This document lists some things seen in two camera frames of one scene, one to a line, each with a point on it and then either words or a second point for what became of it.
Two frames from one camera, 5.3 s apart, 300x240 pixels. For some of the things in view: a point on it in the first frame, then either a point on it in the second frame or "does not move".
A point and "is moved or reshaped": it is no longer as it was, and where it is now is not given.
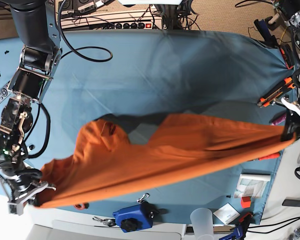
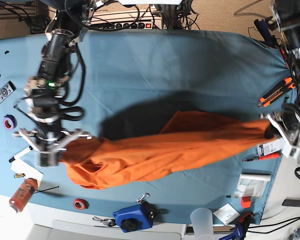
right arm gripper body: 24,184 → 48,140
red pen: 268,156 does not move
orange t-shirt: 183,143 is moved or reshaped
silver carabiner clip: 141,200 does not move
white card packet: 227,213 does not move
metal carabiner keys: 107,222 does not move
